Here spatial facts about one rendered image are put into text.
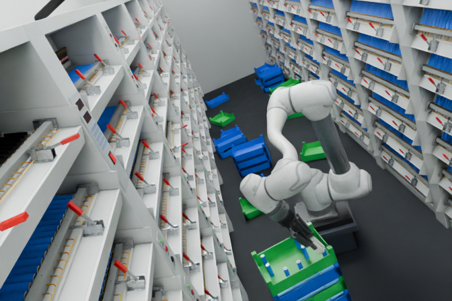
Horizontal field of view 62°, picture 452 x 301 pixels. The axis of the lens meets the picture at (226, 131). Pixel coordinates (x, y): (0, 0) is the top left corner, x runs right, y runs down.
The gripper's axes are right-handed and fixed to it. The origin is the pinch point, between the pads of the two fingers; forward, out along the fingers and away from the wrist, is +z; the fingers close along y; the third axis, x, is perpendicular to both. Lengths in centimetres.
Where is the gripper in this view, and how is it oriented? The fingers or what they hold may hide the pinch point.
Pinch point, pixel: (316, 245)
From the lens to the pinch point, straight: 165.7
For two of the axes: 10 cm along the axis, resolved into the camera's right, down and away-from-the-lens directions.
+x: -6.6, 5.6, 5.0
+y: 2.3, -4.8, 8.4
